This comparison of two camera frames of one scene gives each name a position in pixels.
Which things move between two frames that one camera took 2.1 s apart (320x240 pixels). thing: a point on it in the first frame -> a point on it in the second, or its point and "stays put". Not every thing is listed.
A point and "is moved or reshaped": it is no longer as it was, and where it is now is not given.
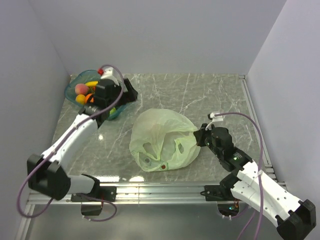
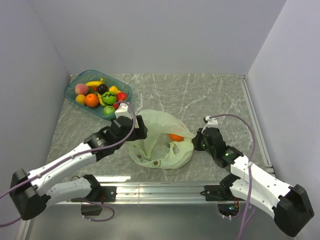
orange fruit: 87,97 stays put
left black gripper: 130,95 -> 140,132
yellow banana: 92,83 stays put
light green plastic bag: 162,141 is moved or reshaped
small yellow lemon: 80,99 stays put
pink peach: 81,89 stays put
